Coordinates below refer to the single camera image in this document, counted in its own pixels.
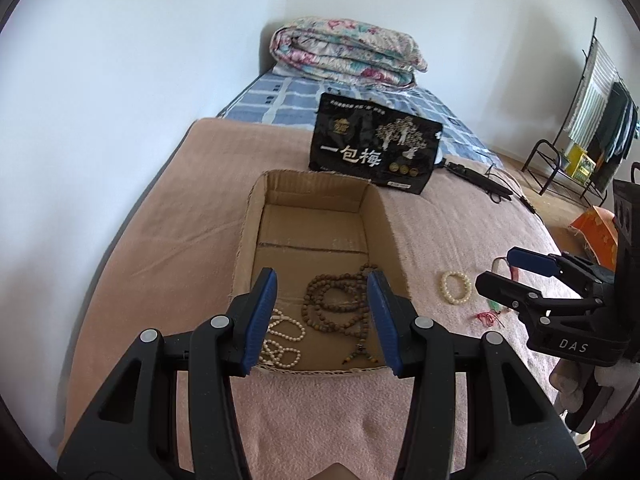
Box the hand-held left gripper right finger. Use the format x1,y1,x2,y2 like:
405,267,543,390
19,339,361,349
366,269,588,480

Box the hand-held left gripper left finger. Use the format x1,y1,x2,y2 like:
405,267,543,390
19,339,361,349
57,267,278,480

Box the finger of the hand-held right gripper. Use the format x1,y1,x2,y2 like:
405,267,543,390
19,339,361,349
506,246,618,291
475,271,608,333

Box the green pendant with red string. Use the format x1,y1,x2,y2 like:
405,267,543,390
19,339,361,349
475,300,508,328

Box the white bead bracelet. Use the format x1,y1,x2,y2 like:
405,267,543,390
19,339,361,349
440,271,473,305

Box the cardboard box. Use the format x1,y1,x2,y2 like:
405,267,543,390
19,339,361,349
230,170,413,373

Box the person's right hand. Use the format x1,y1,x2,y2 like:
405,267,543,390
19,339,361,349
549,359,587,412

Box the yellow green box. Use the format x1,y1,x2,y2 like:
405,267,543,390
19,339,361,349
565,144,597,181

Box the black metal shoe rack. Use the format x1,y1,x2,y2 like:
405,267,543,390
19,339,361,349
522,137,607,208

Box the dark green hanging clothes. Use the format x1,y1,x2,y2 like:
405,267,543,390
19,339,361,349
592,82,640,163

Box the black snack bag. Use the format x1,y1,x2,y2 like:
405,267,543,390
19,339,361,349
307,92,445,195

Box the striped towel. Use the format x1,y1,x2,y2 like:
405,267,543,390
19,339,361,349
565,42,617,133

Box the blue checked bedsheet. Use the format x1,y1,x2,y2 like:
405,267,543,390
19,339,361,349
217,71,506,166

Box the clothes drying rack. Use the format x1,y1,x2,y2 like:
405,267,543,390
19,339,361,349
565,17,640,181

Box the folded floral quilt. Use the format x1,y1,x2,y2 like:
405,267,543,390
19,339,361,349
270,16,429,90

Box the white bead necklace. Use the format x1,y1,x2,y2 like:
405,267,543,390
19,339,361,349
257,310,307,367

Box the black cable with controller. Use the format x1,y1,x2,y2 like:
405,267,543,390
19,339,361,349
482,162,543,218

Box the brown wooden bead necklace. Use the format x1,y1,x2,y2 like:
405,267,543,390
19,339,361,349
301,262,383,365

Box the ring light with black stand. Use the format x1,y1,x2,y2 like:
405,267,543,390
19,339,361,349
435,157,516,201

